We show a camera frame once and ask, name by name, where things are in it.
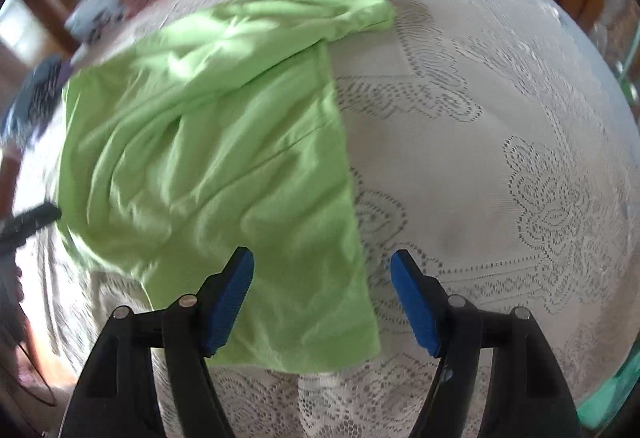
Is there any green t-shirt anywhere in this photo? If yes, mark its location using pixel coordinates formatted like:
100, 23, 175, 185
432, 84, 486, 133
56, 0, 395, 374

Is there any pile of folded clothes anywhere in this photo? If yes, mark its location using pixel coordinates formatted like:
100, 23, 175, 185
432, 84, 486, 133
1, 55, 73, 152

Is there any tea set box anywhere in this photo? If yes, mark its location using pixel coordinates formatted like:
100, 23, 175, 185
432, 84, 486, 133
64, 0, 152, 44

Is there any white lace tablecloth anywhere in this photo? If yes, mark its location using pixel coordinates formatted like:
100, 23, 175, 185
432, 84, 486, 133
19, 0, 640, 438

